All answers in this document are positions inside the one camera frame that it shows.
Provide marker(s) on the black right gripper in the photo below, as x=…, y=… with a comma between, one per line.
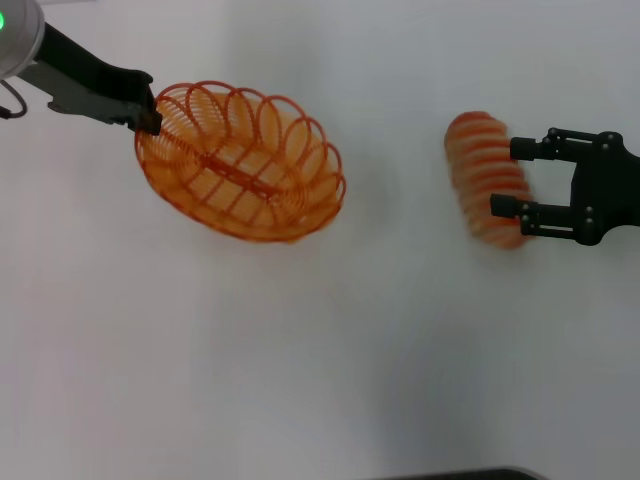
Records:
x=605, y=187

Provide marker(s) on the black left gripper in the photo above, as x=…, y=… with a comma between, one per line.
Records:
x=80, y=85

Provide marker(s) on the orange striped bread loaf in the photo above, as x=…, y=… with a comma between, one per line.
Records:
x=480, y=175

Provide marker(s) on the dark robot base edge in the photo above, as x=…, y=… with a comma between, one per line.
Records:
x=475, y=475

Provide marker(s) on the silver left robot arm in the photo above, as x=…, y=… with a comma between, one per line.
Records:
x=20, y=35

